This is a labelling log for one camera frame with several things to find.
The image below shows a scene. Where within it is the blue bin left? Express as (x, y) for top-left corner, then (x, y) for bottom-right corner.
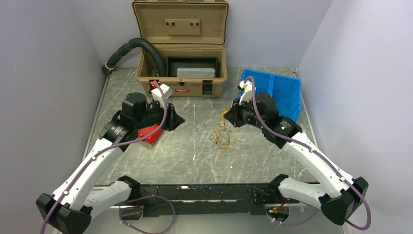
(241, 69), (275, 98)

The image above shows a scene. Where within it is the tan tool case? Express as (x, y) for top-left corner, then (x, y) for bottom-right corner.
(132, 0), (229, 98)

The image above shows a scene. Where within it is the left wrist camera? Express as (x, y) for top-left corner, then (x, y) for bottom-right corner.
(150, 80), (172, 108)

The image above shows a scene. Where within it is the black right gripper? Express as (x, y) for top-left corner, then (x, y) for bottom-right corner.
(224, 96), (265, 130)

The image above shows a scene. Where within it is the yellow wire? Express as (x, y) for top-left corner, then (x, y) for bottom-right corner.
(213, 108), (241, 151)

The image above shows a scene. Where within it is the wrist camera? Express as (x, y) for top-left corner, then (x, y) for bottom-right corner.
(150, 80), (172, 108)
(239, 80), (255, 105)

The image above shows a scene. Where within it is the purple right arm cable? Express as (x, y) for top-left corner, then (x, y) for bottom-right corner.
(244, 76), (372, 231)

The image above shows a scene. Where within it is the blue bin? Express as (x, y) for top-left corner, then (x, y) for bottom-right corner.
(241, 69), (275, 98)
(271, 75), (301, 121)

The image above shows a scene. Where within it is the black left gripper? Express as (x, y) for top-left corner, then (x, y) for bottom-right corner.
(135, 97), (185, 131)

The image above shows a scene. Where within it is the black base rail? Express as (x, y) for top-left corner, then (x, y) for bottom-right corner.
(108, 175), (291, 217)

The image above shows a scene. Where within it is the red bin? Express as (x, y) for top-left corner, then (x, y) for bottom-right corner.
(138, 124), (164, 145)

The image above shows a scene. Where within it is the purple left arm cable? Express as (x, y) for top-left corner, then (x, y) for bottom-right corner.
(39, 82), (176, 234)

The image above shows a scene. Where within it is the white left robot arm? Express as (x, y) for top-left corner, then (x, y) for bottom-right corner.
(36, 87), (184, 234)

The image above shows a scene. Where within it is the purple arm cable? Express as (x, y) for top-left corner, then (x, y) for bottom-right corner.
(39, 82), (176, 234)
(244, 76), (372, 231)

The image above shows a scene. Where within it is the grey plastic box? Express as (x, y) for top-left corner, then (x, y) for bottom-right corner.
(176, 67), (216, 78)

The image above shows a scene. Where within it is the black corrugated hose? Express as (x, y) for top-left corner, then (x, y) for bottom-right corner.
(102, 38), (167, 78)

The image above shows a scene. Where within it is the black tray in case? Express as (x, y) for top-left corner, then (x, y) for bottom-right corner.
(167, 57), (221, 77)

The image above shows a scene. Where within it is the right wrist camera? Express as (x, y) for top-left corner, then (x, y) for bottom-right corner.
(239, 80), (255, 105)

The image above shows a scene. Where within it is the blue bin right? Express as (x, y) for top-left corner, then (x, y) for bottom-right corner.
(271, 75), (301, 121)

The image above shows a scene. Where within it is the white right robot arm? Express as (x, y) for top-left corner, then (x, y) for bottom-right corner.
(223, 93), (369, 225)

